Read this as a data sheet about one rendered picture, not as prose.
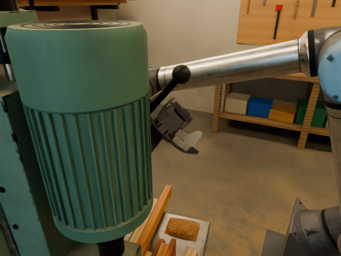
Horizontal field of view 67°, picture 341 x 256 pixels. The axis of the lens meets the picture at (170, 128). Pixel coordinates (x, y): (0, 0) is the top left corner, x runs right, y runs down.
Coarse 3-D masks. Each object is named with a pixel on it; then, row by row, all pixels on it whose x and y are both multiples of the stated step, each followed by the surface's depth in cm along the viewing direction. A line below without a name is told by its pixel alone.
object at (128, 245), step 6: (78, 246) 54; (84, 246) 54; (90, 246) 54; (96, 246) 54; (126, 246) 54; (132, 246) 54; (138, 246) 54; (72, 252) 52; (78, 252) 52; (84, 252) 52; (90, 252) 52; (96, 252) 52; (126, 252) 52; (132, 252) 52; (138, 252) 53
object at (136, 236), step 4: (156, 200) 84; (156, 204) 83; (152, 208) 80; (152, 212) 80; (148, 216) 77; (148, 220) 77; (144, 224) 75; (140, 228) 73; (144, 228) 74; (136, 232) 72; (140, 232) 72; (132, 236) 71; (136, 236) 71; (140, 236) 72; (132, 240) 70; (136, 240) 70
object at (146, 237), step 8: (168, 192) 89; (160, 200) 85; (168, 200) 90; (160, 208) 82; (152, 216) 79; (160, 216) 82; (152, 224) 76; (144, 232) 73; (152, 232) 76; (144, 240) 71
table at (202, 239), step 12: (168, 216) 84; (180, 216) 84; (156, 228) 80; (204, 228) 80; (156, 240) 75; (168, 240) 75; (180, 240) 75; (204, 240) 76; (180, 252) 72; (204, 252) 77
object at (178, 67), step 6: (180, 66) 46; (186, 66) 46; (174, 72) 46; (180, 72) 45; (186, 72) 45; (174, 78) 46; (180, 78) 46; (186, 78) 46; (168, 84) 48; (174, 84) 48; (162, 90) 49; (168, 90) 48; (162, 96) 49; (156, 102) 50; (150, 108) 51
